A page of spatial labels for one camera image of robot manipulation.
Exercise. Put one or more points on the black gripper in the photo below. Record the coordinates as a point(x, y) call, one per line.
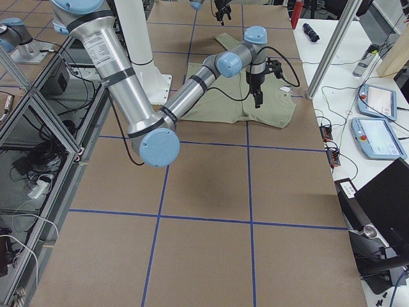
point(220, 7)
point(255, 80)

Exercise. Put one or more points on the olive green long-sleeve shirt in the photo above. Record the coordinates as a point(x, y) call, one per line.
point(229, 102)

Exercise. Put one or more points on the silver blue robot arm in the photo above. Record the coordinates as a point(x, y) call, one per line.
point(152, 132)
point(197, 4)

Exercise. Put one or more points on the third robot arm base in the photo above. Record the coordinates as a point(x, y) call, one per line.
point(17, 40)

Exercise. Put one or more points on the white paper hang tag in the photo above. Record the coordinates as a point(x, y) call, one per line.
point(286, 89)

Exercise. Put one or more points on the upper orange connector block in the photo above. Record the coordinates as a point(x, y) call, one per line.
point(326, 132)

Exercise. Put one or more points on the orange connector block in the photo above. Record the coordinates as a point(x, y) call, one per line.
point(326, 132)
point(333, 157)

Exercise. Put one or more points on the red cylinder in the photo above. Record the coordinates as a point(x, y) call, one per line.
point(297, 9)

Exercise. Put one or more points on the folded dark blue umbrella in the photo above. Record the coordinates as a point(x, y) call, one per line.
point(310, 33)

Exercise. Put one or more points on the lower orange connector block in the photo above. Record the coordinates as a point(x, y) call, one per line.
point(333, 157)

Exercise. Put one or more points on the upper blue teach pendant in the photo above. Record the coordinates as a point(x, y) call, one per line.
point(377, 101)

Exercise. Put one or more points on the blue teach pendant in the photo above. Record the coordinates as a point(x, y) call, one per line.
point(376, 138)
point(377, 101)

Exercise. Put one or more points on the lower blue teach pendant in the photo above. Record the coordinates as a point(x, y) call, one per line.
point(376, 138)

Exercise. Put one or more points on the wooden board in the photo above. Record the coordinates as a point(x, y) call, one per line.
point(397, 57)

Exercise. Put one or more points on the black box with white label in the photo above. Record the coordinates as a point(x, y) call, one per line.
point(350, 206)

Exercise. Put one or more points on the black laptop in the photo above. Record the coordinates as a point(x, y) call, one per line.
point(385, 202)

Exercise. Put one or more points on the silver metal cup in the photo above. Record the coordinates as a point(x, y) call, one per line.
point(370, 231)

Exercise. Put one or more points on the white power strip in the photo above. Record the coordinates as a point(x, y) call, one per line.
point(42, 184)

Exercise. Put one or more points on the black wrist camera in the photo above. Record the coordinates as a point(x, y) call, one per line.
point(273, 66)
point(226, 11)

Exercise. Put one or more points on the aluminium frame post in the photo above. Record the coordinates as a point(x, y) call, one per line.
point(343, 24)

